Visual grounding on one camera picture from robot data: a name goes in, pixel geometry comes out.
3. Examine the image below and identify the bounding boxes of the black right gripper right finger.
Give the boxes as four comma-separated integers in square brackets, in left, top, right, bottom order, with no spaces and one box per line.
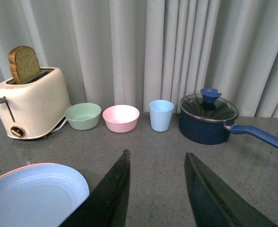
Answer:
[184,153,277,227]

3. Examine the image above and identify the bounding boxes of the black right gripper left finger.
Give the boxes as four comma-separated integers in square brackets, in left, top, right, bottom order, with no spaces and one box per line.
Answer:
[60,149,130,227]

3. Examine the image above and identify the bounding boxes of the light blue plate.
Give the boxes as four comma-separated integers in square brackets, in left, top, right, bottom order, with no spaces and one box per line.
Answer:
[0,163,90,227]

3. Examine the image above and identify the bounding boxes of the pink plate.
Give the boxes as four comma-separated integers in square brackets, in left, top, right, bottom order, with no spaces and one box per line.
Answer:
[0,163,62,179]

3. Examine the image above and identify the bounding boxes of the dark blue saucepan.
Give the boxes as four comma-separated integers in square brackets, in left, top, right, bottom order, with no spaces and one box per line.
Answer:
[179,112,278,149]

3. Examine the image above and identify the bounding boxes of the pink bowl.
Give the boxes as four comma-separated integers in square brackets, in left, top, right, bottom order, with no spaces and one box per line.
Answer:
[102,105,140,133]

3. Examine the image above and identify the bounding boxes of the green bowl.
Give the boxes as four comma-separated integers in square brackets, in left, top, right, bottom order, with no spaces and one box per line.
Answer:
[65,103,101,131]

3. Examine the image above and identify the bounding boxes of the glass pot lid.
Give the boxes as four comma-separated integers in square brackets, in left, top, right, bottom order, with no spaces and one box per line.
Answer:
[180,88,239,122]

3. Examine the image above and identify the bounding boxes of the cream white toaster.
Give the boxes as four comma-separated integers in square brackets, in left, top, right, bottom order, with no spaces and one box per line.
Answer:
[0,68,71,140]

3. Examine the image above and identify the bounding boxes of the brown bread slice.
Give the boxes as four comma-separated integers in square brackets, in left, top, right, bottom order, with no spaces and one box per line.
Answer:
[8,46,40,85]

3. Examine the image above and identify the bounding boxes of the white toaster power cable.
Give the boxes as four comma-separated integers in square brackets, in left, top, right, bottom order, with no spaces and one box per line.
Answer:
[50,118,68,133]

